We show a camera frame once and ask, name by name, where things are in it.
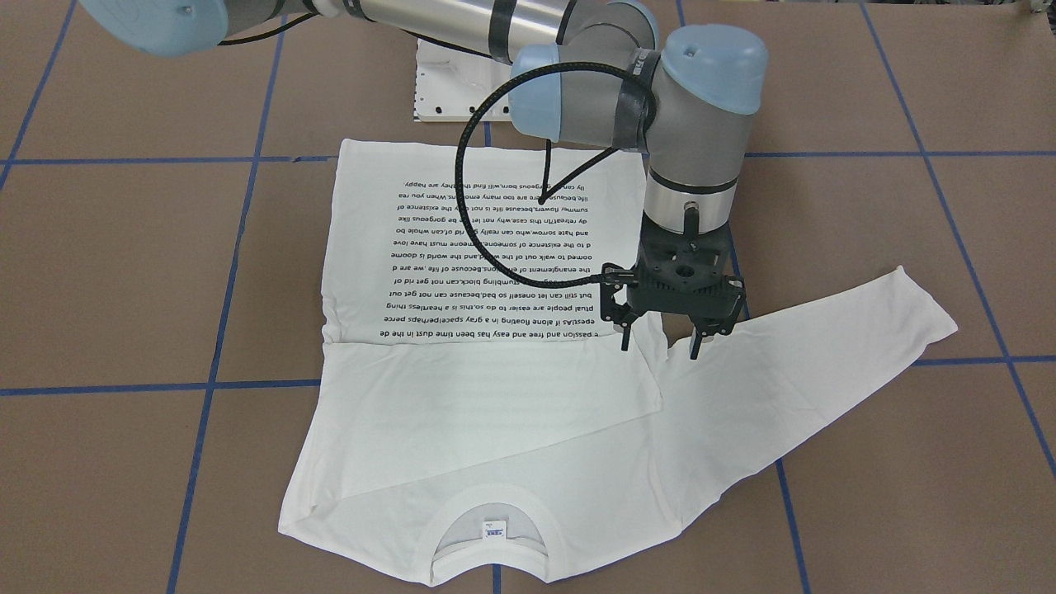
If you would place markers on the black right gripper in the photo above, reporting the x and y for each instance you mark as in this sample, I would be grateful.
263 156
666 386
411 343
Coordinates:
617 314

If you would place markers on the white long-sleeve printed shirt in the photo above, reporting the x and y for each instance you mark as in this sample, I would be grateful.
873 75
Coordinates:
463 421

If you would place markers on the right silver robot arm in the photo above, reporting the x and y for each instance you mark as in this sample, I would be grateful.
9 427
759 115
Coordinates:
588 72

